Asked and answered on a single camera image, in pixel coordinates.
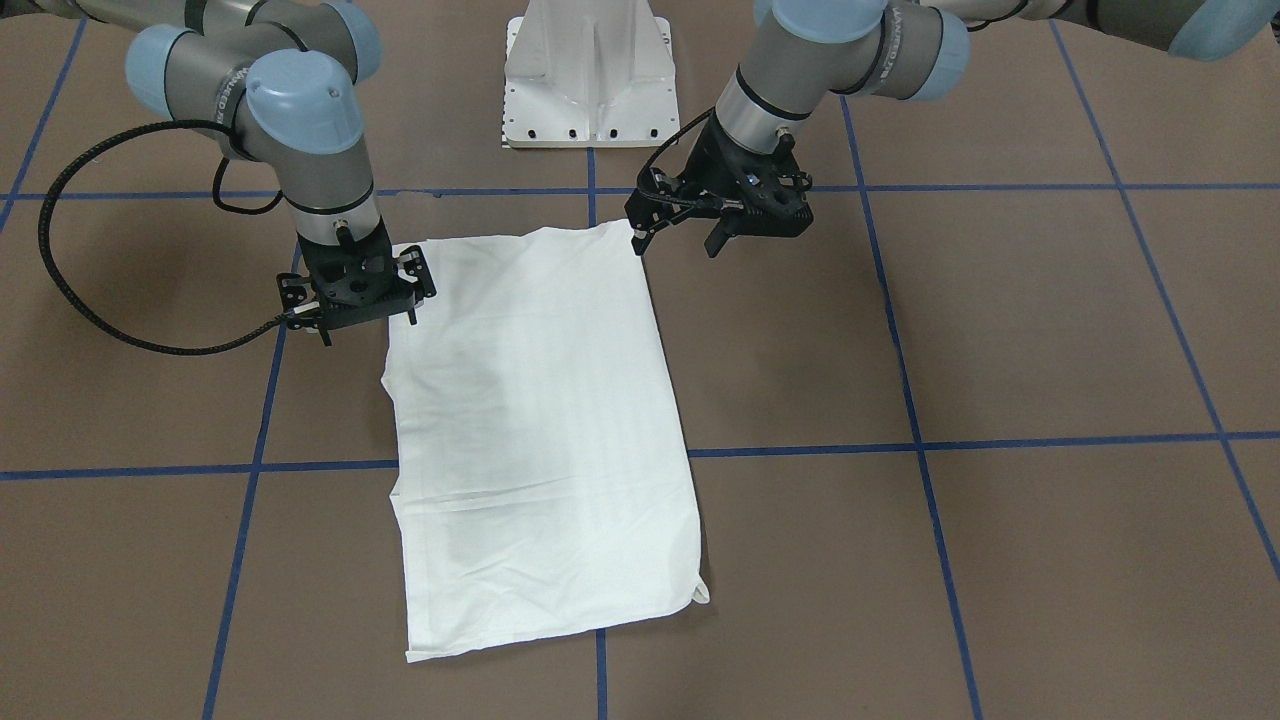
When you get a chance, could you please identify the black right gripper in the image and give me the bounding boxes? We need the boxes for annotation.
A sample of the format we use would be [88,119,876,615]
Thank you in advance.
[298,220,421,347]

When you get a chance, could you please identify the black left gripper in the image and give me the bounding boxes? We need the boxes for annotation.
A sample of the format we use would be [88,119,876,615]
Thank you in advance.
[631,110,801,259]

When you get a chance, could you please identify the white long-sleeve printed shirt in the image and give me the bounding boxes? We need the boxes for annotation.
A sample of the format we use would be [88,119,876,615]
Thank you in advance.
[381,220,710,664]

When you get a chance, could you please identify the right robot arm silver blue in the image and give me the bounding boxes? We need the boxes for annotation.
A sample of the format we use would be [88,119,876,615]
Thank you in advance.
[3,1,435,351]

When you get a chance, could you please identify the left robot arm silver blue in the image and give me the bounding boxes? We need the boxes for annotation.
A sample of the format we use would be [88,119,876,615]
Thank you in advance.
[625,1,1277,258]

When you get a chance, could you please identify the black left wrist camera cable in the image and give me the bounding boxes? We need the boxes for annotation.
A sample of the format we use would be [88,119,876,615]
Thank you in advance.
[636,105,716,217]

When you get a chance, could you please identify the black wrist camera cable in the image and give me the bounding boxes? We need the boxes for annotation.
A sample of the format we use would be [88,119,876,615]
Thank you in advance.
[636,105,716,217]
[38,120,321,356]

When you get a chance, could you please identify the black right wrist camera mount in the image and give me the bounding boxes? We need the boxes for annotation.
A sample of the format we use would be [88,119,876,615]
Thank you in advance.
[276,240,436,345]

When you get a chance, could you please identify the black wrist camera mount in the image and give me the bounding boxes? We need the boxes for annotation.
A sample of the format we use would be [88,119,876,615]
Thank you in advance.
[276,240,436,345]
[623,149,814,247]

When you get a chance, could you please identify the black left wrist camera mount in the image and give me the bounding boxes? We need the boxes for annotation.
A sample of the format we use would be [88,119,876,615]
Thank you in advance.
[623,149,814,247]

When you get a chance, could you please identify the white pedestal column with base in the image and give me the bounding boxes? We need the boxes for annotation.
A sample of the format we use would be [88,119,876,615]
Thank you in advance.
[500,1,681,149]

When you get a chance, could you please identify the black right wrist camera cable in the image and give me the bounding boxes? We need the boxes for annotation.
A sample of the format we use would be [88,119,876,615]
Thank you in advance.
[38,120,321,356]

